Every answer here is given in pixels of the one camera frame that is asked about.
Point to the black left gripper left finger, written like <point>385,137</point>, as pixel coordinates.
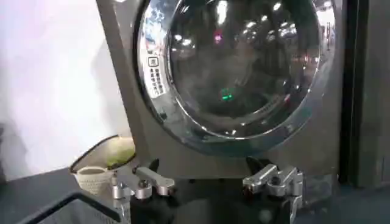
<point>152,179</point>

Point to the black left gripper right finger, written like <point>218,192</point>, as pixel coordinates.
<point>274,179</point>

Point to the green garment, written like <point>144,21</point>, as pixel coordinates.
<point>119,152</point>

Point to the white woven laundry basket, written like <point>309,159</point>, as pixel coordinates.
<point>100,167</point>

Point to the round glass dryer door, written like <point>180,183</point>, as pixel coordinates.
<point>234,73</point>

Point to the grey neighbouring dryer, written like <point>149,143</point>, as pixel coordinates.
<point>373,91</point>

